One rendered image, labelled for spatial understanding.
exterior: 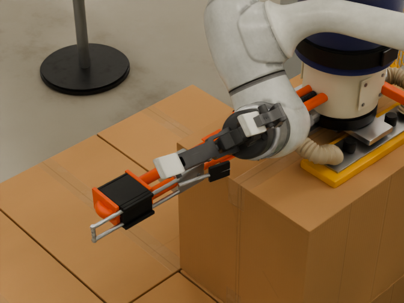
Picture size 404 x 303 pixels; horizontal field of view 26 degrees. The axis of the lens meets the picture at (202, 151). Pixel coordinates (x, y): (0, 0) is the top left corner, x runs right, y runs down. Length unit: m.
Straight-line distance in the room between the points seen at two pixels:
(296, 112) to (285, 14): 0.16
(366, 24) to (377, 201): 0.60
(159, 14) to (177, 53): 0.39
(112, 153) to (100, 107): 1.16
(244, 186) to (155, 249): 0.50
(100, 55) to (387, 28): 2.72
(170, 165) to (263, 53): 0.30
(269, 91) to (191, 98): 1.39
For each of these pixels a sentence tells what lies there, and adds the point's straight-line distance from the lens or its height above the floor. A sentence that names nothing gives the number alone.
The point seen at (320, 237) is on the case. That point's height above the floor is 0.91.
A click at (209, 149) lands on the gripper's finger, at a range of 1.27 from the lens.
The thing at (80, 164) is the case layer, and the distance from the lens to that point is 2.56.
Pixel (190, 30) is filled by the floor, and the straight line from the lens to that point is 4.25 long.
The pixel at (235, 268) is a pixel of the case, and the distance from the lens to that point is 2.02.
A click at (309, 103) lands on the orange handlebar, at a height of 1.08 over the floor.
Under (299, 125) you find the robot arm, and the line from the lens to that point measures 1.43.
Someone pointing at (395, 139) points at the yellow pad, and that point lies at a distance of 1.98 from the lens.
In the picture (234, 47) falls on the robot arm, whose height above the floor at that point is 1.39.
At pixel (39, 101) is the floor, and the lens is 3.81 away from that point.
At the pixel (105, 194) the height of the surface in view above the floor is 1.10.
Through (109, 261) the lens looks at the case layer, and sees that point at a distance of 2.25.
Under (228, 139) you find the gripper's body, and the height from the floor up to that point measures 1.36.
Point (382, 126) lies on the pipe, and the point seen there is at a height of 0.99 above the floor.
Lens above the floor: 2.13
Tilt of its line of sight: 38 degrees down
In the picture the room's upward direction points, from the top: straight up
